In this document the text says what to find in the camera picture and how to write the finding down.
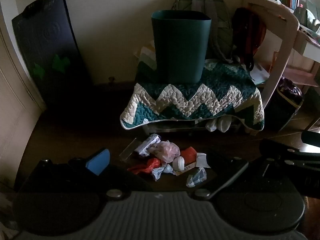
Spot blue grey crumpled wrapper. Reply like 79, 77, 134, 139
152, 164, 175, 182

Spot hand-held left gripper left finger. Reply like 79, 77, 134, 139
36, 148, 149, 199

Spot white tissue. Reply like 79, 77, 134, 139
196, 152, 211, 168

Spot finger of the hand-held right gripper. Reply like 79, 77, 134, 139
259, 139, 320, 168
301, 131, 320, 147

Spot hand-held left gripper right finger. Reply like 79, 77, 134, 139
194, 152, 250, 199

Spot white wooden chair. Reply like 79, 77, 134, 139
241, 0, 300, 110

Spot white round cap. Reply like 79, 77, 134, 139
173, 156, 186, 172

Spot clear blue plastic wrapper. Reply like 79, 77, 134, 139
186, 167, 207, 188

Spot red black bag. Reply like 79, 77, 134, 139
232, 7, 265, 72

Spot white papers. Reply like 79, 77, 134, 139
250, 62, 269, 84

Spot pink plastic bag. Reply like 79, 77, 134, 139
147, 141, 181, 163

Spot purple bag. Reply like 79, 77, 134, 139
271, 76, 304, 130

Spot white stick sachet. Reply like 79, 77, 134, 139
175, 164, 198, 176

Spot orange foam net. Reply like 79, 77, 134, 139
180, 147, 198, 164

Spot purple white wrapper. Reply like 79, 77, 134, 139
134, 133, 162, 157

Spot grey backpack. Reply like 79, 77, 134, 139
172, 0, 234, 63

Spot white desk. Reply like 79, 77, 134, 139
295, 25, 320, 88

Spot red plastic bag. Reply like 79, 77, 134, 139
127, 158, 163, 175

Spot pale folded cloth stack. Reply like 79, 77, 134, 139
135, 40, 157, 71

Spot white door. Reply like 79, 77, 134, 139
0, 12, 48, 188

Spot clear plastic strip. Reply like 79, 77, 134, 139
119, 137, 138, 160

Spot dark rolled mat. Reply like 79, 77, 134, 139
11, 0, 94, 105

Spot green white zigzag quilt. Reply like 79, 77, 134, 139
120, 59, 265, 130

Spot dark green trash bin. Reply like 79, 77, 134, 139
151, 10, 212, 84

